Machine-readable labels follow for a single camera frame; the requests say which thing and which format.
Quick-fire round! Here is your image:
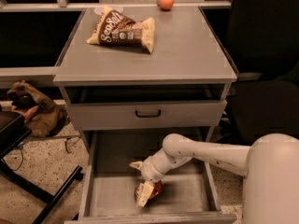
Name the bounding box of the orange fruit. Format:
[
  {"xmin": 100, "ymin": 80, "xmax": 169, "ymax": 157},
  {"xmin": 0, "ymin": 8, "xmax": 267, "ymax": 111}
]
[{"xmin": 158, "ymin": 0, "xmax": 174, "ymax": 10}]

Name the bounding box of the brown bag on floor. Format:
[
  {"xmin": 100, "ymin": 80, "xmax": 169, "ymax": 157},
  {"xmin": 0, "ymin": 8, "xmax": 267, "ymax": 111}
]
[{"xmin": 7, "ymin": 80, "xmax": 67, "ymax": 137}]

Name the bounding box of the closed grey top drawer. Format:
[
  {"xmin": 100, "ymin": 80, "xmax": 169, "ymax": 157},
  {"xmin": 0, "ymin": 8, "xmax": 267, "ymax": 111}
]
[{"xmin": 68, "ymin": 100, "xmax": 226, "ymax": 131}]

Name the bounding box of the black chair at left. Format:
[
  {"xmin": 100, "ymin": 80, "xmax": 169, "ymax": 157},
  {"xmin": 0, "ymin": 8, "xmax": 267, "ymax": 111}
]
[{"xmin": 0, "ymin": 110, "xmax": 84, "ymax": 224}]

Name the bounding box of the clear plastic cup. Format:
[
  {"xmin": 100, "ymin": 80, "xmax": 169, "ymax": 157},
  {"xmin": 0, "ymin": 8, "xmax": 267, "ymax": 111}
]
[{"xmin": 94, "ymin": 5, "xmax": 123, "ymax": 15}]

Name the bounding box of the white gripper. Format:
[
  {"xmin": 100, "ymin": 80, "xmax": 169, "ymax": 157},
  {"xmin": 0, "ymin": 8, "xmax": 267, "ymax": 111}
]
[{"xmin": 129, "ymin": 148, "xmax": 177, "ymax": 207}]

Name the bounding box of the black office chair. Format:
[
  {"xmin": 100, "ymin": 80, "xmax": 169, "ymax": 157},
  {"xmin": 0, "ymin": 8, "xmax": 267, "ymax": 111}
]
[{"xmin": 220, "ymin": 0, "xmax": 299, "ymax": 145}]

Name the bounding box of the red coke can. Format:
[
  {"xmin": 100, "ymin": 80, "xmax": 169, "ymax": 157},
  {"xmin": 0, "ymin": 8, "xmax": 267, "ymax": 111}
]
[{"xmin": 135, "ymin": 181, "xmax": 164, "ymax": 200}]

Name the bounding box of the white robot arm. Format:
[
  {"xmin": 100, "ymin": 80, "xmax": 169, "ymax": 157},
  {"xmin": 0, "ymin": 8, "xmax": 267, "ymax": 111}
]
[{"xmin": 130, "ymin": 133, "xmax": 299, "ymax": 224}]

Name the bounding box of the brown sea salt chip bag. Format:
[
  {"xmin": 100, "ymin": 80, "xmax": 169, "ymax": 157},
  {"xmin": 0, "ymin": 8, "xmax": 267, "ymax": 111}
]
[{"xmin": 87, "ymin": 10, "xmax": 155, "ymax": 53}]

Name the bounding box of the black drawer handle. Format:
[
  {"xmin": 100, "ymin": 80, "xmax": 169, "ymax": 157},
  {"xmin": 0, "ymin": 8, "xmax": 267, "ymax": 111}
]
[{"xmin": 135, "ymin": 109, "xmax": 162, "ymax": 119}]

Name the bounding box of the grey drawer cabinet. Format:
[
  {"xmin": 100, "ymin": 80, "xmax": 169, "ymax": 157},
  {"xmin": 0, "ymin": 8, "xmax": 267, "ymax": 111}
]
[{"xmin": 52, "ymin": 6, "xmax": 238, "ymax": 224}]

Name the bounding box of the black floor cable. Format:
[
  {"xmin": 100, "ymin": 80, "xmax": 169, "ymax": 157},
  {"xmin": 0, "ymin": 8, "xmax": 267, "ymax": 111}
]
[{"xmin": 4, "ymin": 136, "xmax": 81, "ymax": 172}]

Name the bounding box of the open grey middle drawer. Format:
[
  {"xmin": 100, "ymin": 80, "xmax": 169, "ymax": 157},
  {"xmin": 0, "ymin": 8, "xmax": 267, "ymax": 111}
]
[{"xmin": 65, "ymin": 128, "xmax": 236, "ymax": 224}]

